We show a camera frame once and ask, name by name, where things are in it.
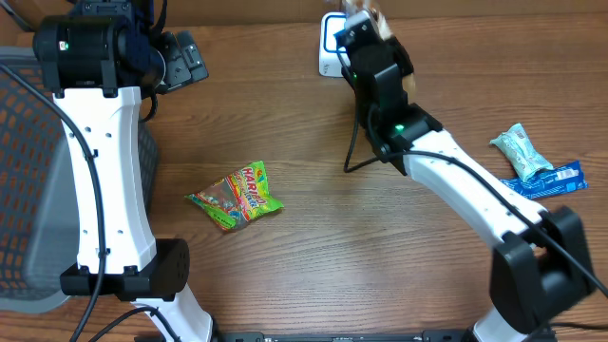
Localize beige paper pouch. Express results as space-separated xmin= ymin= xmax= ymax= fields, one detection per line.
xmin=341 ymin=0 xmax=416 ymax=102

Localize Haribo gummy worms bag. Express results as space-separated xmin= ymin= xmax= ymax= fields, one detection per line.
xmin=186 ymin=161 xmax=284 ymax=232

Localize light teal snack packet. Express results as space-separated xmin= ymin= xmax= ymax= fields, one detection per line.
xmin=489 ymin=123 xmax=554 ymax=182

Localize blue snack bar wrapper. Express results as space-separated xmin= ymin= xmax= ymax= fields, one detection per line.
xmin=502 ymin=161 xmax=588 ymax=200

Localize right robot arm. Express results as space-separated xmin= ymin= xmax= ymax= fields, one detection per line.
xmin=337 ymin=32 xmax=607 ymax=341

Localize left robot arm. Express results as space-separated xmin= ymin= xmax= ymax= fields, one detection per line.
xmin=33 ymin=1 xmax=214 ymax=341

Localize white barcode scanner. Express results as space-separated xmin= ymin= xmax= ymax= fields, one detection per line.
xmin=318 ymin=11 xmax=350 ymax=78

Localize grey plastic mesh basket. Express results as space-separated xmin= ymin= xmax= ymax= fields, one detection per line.
xmin=0 ymin=46 xmax=159 ymax=314

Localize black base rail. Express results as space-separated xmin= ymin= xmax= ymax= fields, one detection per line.
xmin=211 ymin=330 xmax=475 ymax=342

